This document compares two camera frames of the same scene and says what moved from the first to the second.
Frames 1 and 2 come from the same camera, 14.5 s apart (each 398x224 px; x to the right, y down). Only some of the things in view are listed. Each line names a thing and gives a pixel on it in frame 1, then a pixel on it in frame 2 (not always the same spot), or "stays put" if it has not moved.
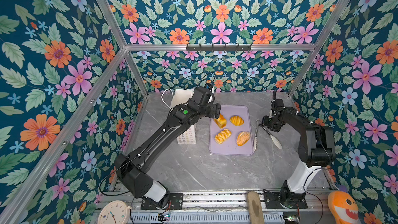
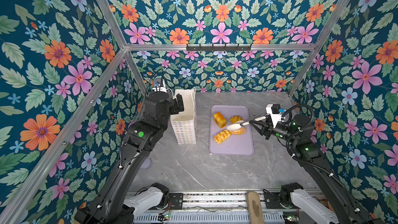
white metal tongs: (275, 142) to (236, 126)
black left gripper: (214, 110) to (174, 109)
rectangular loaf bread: (221, 121) stays put
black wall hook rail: (219, 49) stays put
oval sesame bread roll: (242, 138) to (241, 131)
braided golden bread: (222, 136) stays put
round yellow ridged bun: (237, 120) stays put
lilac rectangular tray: (231, 148) stays put
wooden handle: (255, 208) stays put
